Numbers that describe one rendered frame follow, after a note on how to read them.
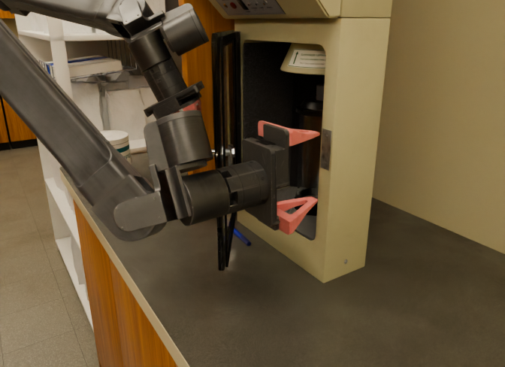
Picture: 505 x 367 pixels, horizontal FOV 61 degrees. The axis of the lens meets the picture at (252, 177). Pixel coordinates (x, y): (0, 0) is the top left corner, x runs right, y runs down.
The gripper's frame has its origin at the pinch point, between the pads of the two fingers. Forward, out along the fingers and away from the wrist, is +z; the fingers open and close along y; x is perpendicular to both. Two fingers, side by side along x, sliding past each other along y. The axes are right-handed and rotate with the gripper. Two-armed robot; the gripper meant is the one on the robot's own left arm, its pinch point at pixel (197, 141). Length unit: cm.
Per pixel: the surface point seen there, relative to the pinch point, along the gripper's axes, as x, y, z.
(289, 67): -8.2, -20.1, -4.0
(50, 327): -94, 136, 66
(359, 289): 5.0, -15.6, 36.8
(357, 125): 1.0, -26.7, 8.9
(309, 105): -11.1, -20.7, 4.7
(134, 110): -103, 47, -8
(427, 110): -32, -46, 22
